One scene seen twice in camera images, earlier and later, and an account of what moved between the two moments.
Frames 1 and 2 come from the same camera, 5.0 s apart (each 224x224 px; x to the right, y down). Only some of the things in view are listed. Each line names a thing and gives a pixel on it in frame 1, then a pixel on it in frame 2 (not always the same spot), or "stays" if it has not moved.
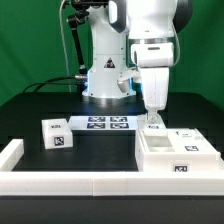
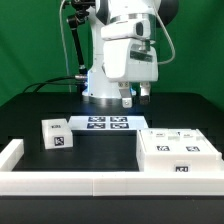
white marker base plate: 103,123 stays
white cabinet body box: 175,150 stays
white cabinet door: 143,124 to 160,141
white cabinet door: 190,140 stays
